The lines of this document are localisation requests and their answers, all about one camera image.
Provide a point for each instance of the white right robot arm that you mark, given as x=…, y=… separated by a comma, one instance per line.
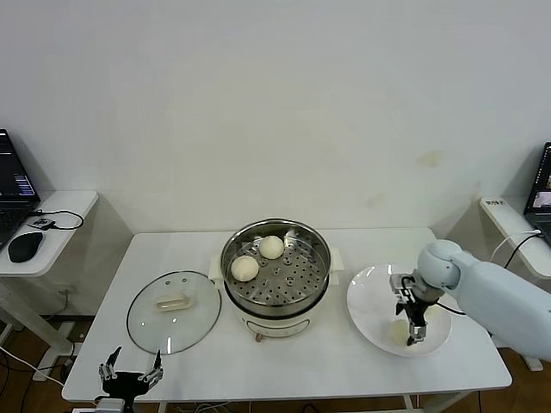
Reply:
x=495, y=292

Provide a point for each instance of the brown floor socket box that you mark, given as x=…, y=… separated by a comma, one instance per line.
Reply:
x=78, y=336

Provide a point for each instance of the white side table with label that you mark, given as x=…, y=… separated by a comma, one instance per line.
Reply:
x=501, y=223

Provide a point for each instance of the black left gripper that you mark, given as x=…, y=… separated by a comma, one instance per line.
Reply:
x=127, y=385

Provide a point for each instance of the black laptop with dark screen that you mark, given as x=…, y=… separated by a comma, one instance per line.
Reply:
x=13, y=180

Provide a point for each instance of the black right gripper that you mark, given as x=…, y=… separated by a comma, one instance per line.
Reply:
x=415, y=310

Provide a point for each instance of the black laptop showing camera views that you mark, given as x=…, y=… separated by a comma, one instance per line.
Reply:
x=538, y=193

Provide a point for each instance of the stainless steel steamer basket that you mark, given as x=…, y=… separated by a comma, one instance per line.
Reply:
x=292, y=279

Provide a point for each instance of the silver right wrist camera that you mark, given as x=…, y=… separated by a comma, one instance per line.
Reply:
x=400, y=284

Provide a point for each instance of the white round plate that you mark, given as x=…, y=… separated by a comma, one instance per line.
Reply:
x=370, y=310

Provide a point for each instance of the small printed label sticker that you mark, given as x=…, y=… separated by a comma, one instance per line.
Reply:
x=494, y=203

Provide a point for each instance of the small black patterned device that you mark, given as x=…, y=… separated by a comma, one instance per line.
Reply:
x=41, y=223

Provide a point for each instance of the white electric cooking pot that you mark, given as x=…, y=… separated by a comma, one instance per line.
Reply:
x=280, y=324

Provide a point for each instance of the black computer mouse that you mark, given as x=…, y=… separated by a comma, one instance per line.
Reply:
x=26, y=247

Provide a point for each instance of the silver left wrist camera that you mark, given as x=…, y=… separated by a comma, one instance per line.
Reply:
x=111, y=405

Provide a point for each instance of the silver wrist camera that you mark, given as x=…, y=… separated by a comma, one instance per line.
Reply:
x=400, y=284
x=111, y=405

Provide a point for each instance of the white side table with mouse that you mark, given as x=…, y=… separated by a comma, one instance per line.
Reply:
x=56, y=254

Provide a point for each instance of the white floor power strip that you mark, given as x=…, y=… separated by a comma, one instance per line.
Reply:
x=47, y=372

